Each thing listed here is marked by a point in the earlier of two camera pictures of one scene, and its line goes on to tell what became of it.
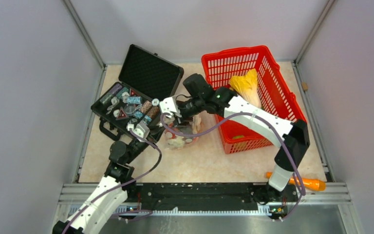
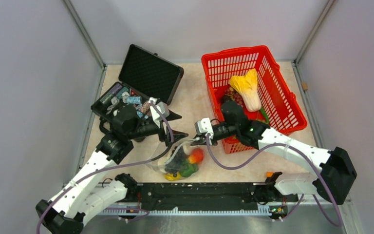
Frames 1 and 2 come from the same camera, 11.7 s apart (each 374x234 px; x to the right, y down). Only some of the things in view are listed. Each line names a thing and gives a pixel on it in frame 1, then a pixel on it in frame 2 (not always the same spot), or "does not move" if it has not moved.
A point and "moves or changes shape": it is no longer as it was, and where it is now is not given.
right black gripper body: x=191 y=107 → x=223 y=129
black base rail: x=144 y=196 does not move
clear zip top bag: x=177 y=136 moves or changes shape
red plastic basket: x=219 y=67 does not move
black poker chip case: x=146 y=79 does not move
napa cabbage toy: x=248 y=87 does not move
